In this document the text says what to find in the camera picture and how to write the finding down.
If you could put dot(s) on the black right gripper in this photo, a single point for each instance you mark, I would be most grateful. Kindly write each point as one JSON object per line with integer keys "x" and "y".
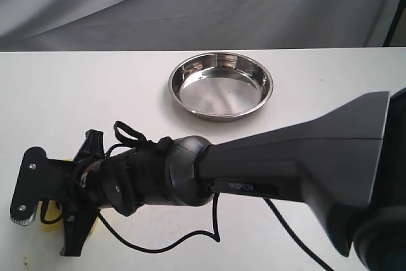
{"x": 125, "y": 182}

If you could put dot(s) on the yellow sponge block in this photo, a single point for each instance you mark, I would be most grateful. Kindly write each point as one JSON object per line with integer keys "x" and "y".
{"x": 54, "y": 220}

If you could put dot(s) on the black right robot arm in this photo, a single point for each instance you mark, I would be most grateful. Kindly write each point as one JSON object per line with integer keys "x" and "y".
{"x": 348, "y": 166}

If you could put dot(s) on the round stainless steel dish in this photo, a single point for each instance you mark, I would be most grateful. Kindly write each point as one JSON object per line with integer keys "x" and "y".
{"x": 220, "y": 86}

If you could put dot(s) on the grey backdrop cloth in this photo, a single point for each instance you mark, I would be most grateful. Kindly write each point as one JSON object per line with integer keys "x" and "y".
{"x": 153, "y": 25}

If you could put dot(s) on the black stand pole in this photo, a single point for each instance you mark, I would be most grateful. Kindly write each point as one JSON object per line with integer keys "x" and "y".
{"x": 394, "y": 24}

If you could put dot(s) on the black wrist camera mount plate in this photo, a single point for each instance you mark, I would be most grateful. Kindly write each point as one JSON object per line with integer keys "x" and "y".
{"x": 26, "y": 193}

